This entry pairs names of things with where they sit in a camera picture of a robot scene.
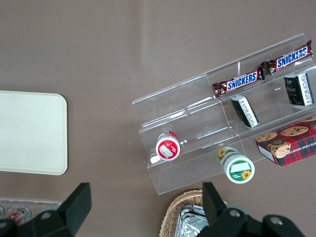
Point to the red plaid cookie box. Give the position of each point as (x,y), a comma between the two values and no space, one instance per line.
(293,143)

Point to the foil wrapped sandwich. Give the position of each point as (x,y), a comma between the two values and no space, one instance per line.
(191,222)

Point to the clear acrylic tiered display stand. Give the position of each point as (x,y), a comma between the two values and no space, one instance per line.
(187,98)

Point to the clear plastic bin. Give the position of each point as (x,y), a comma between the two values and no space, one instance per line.
(37,203)

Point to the black and white snack packet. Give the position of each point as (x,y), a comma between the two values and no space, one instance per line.
(298,90)
(245,111)

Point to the Snickers chocolate bar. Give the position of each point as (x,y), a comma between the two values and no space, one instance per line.
(240,82)
(288,59)

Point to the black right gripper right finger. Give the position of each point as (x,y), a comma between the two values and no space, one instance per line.
(214,207)

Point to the cream plastic tray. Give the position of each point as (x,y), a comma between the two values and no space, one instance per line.
(32,133)

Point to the red and silver can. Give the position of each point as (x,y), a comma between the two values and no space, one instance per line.
(19,213)

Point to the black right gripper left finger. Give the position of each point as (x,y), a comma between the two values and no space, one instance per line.
(74,209)

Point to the red strawberry yogurt cup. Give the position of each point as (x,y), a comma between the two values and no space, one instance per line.
(168,148)

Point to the green sunflower print cup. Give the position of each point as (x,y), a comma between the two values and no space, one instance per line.
(238,168)

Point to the woven wicker basket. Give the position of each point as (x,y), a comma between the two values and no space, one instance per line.
(172,209)

